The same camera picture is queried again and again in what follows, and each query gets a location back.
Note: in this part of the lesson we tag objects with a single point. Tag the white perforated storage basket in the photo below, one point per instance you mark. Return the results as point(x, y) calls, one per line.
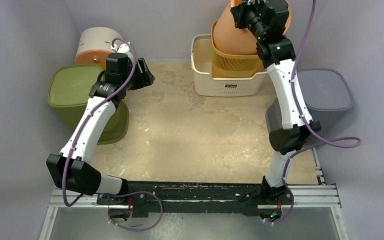
point(206, 85)

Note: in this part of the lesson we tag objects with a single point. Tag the olive green mesh bin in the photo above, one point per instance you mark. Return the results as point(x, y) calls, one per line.
point(68, 94)

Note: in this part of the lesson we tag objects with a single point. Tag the small round drawer cabinet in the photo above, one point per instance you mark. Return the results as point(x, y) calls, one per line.
point(95, 44)

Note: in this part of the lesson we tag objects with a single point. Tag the yellow mesh bin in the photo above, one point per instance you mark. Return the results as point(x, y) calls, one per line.
point(233, 66)

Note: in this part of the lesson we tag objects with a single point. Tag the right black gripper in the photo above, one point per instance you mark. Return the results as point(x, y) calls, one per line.
point(240, 13)

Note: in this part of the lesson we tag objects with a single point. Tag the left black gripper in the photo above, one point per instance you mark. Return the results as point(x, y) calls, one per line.
point(145, 78)

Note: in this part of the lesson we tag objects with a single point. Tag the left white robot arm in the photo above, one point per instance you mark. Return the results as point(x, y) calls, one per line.
point(70, 169)

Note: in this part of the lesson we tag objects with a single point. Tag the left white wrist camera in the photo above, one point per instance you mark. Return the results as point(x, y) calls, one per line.
point(123, 49)

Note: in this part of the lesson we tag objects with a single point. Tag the aluminium rail frame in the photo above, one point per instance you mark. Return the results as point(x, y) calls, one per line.
point(321, 195)

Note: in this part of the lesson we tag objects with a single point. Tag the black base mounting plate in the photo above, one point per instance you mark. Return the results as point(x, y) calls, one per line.
point(248, 199)

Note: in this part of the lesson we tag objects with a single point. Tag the orange bin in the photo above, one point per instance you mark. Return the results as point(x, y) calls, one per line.
point(231, 40)

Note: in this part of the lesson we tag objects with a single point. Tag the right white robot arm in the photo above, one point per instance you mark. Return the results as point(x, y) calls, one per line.
point(278, 58)

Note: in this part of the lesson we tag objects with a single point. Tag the grey mesh waste bin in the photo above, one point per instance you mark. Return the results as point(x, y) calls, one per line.
point(326, 95)

